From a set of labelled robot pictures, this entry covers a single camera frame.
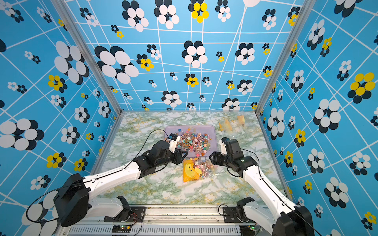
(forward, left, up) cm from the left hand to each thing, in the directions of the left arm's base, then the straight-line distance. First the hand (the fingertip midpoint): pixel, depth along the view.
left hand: (187, 151), depth 79 cm
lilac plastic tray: (+27, -17, -16) cm, 35 cm away
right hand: (-1, -16, -5) cm, 17 cm away
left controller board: (-33, +33, -19) cm, 50 cm away
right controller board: (-34, -29, -16) cm, 48 cm away
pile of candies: (+15, -1, -13) cm, 20 cm away
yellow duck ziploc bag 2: (-5, -4, -12) cm, 14 cm away
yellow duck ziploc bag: (+29, -27, -14) cm, 42 cm away
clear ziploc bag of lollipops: (+35, -39, -12) cm, 54 cm away
